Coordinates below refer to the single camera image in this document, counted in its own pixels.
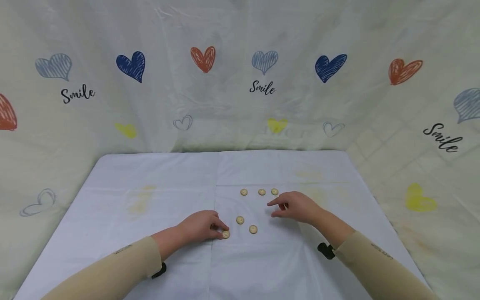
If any person's right hand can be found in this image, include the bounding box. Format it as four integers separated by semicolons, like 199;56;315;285
267;191;328;228

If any person's left hand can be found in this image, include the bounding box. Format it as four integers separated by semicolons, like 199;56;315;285
175;210;230;247

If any person's right forearm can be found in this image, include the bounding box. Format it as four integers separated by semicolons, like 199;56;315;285
310;208;440;300

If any person's left forearm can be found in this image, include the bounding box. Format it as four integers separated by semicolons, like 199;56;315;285
40;227;181;300

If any black wrist band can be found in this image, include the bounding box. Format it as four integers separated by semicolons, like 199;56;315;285
317;242;337;260
151;262;168;279

